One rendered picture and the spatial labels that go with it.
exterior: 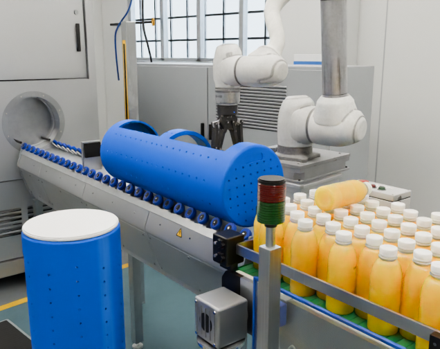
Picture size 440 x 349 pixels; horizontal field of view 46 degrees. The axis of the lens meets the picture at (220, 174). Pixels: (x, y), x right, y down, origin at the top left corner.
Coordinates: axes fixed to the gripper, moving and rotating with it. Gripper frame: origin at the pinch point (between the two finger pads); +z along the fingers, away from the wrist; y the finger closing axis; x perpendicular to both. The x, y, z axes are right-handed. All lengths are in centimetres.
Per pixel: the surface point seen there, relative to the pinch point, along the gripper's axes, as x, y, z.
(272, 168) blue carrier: 20.9, -2.7, 0.5
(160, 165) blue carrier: -16.2, 19.2, 2.3
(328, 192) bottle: 57, 11, -1
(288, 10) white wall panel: -181, -214, -76
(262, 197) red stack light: 66, 44, -7
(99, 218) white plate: 5, 54, 11
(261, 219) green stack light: 66, 44, -2
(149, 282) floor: -144, -49, 113
